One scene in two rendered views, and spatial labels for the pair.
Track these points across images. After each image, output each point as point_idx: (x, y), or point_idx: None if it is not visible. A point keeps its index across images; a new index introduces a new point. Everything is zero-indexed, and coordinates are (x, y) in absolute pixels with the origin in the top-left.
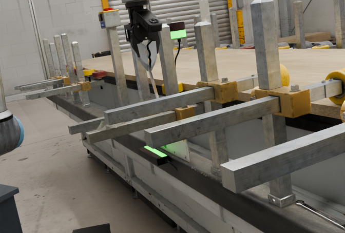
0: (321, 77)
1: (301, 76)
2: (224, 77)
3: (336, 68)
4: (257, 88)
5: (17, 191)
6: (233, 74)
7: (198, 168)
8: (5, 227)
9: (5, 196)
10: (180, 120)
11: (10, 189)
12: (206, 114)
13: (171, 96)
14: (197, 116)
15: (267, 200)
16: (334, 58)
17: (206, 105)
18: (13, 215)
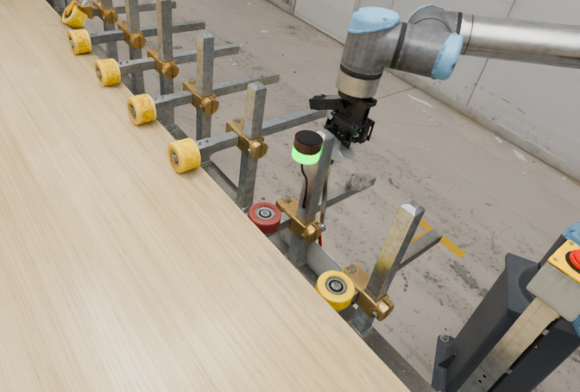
0: (106, 203)
1: (125, 220)
2: (236, 118)
3: (52, 244)
4: (212, 95)
5: (507, 307)
6: (219, 318)
7: None
8: (494, 313)
9: (507, 295)
10: (261, 77)
11: (516, 306)
12: (248, 79)
13: (281, 117)
14: (252, 79)
15: (211, 167)
16: None
17: None
18: (498, 318)
